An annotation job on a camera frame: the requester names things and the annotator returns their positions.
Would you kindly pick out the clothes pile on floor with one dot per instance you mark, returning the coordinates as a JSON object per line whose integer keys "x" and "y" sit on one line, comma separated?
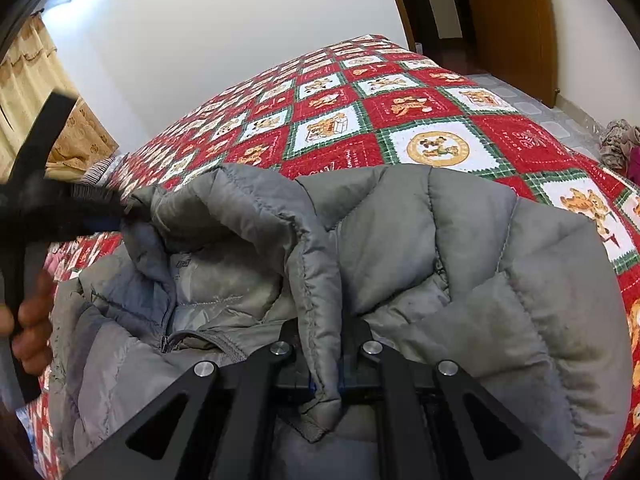
{"x": 620, "y": 149}

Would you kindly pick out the beige patterned curtain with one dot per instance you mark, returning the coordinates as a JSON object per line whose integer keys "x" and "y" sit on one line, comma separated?
{"x": 30, "y": 71}

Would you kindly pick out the brown wooden door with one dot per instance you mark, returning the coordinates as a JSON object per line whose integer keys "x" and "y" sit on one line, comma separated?
{"x": 516, "y": 42}

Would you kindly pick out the grey padded jacket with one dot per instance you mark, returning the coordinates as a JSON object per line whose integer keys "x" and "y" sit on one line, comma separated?
{"x": 439, "y": 263}

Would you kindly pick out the person's left hand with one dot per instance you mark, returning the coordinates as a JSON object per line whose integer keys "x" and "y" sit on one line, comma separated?
{"x": 31, "y": 347}

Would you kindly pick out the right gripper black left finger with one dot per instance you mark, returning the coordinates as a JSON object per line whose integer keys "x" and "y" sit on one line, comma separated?
{"x": 211, "y": 423}

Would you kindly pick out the striped grey pillow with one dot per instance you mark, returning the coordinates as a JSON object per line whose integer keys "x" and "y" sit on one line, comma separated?
{"x": 100, "y": 173}

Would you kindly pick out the red patchwork bear quilt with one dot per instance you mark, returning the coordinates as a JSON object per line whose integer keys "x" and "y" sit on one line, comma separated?
{"x": 366, "y": 103}

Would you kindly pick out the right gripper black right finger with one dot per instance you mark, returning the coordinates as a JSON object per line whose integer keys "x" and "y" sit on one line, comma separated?
{"x": 437, "y": 421}

